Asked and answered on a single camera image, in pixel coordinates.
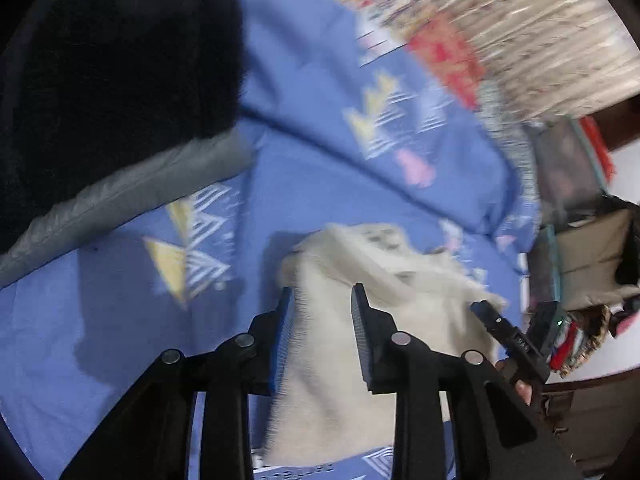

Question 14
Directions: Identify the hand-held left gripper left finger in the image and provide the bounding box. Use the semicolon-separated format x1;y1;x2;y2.
60;287;297;480

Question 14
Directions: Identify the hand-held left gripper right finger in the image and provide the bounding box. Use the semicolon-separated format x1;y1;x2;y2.
351;283;583;480

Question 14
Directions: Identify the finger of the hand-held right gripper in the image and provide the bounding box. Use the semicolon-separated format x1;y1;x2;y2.
470;300;517;347

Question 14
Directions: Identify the cream white cloth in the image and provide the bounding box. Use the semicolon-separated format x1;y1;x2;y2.
262;222;508;468

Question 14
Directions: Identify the pile of colourful clothes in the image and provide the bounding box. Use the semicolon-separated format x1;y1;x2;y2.
547;290;640;378

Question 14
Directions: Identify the person's right hand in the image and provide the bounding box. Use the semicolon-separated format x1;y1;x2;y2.
495;358;533;406

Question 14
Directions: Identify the brown wooden furniture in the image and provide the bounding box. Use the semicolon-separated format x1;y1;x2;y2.
542;372;640;477

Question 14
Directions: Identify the beige cushion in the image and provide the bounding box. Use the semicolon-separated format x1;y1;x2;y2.
555;207;640;311

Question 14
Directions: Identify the black garment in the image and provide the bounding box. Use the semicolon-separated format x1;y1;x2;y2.
592;195;640;288

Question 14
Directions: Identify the blue printed bedsheet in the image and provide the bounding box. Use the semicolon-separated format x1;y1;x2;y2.
0;0;543;480

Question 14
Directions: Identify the grey patterned cloth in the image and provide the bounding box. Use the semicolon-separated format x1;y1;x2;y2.
477;77;543;211

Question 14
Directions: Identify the grey padded cloth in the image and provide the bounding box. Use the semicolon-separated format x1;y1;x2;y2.
0;127;256;291

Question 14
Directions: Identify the beige patterned curtain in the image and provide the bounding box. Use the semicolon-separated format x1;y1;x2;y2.
395;0;640;121

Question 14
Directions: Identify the black fluffy cloth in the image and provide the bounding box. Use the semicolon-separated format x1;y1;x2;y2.
0;0;251;256

